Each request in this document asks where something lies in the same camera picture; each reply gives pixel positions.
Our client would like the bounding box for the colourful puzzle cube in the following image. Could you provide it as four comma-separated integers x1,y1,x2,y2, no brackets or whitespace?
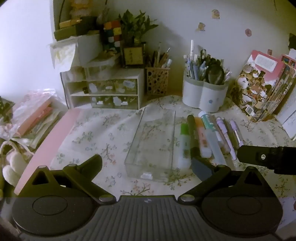
103,20,122,50

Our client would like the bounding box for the beige perforated pen holder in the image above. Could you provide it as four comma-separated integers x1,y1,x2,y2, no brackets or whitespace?
146,67,170,96

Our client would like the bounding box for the pink orange highlighter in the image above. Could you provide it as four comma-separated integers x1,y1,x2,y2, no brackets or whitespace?
194,117,212,158

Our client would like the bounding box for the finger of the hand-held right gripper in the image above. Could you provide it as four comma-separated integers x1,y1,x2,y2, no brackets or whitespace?
238,145,296,174

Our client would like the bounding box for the black marker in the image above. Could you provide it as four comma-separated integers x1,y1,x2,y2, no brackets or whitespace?
187,115,200,158

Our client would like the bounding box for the plush toy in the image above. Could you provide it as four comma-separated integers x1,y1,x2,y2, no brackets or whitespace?
69,0,89,18

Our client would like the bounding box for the small clear lidded box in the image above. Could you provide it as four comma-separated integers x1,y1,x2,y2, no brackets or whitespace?
84,57,116,80

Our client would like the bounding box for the clear plastic bag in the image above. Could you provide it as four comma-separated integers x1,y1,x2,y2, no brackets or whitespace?
0,90,64,149

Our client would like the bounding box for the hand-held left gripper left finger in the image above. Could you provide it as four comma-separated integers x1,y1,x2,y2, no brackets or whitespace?
20,154,116,205

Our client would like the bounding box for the white fluffy plush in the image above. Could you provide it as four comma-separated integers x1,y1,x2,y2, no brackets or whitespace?
0,141,31,187

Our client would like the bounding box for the white box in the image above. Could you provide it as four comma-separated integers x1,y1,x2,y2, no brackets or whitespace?
77,35,103,65

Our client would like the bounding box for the white drawer organizer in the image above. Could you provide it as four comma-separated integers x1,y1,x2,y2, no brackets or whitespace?
60,68,145,109

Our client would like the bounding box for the green cap glue stick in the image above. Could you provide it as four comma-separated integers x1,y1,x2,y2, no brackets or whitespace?
178,123,192,168

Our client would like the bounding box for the floral tablecloth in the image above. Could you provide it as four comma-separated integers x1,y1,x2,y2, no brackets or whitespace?
50,95,296,202

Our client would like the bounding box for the purple pen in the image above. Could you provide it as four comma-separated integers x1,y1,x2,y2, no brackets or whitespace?
215,116,237,160
230,119,244,146

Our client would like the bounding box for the black magnifying glass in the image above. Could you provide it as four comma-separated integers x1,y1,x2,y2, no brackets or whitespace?
205,64,226,85

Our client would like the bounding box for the potted bamboo plant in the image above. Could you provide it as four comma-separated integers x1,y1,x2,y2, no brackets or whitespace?
119,9,159,66

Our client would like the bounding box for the clear plastic tray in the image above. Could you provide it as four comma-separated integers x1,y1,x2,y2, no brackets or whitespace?
124,108,176,182

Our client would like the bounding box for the bunch of pencils and brushes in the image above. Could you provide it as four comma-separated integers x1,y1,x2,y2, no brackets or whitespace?
147,42,173,69

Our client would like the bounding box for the black box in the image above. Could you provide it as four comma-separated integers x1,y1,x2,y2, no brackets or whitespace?
75,17,104,35

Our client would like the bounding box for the white open booklet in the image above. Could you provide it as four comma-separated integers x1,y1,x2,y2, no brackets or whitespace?
276,91,296,141

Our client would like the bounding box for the white clover pen holder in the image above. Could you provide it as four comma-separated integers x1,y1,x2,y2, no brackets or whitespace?
182,74,229,113

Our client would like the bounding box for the bunch of blue white pens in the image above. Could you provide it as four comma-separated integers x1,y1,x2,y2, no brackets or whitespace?
183,40,232,85

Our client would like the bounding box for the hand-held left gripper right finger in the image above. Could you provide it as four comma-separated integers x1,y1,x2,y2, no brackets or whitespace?
177,148,277,205

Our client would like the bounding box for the crumpled white paper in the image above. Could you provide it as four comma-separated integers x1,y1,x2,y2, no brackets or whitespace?
50,42,77,70

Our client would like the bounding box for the pink illustrated book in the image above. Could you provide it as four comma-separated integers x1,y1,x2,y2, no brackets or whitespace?
236,50,287,121

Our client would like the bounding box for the olive box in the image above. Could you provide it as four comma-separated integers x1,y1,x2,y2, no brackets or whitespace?
54,25,79,40

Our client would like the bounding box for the row of upright books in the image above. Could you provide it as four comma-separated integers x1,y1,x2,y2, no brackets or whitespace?
254,54,296,122

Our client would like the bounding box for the dark olive pen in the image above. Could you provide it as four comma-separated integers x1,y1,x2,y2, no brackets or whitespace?
223,118,241,149

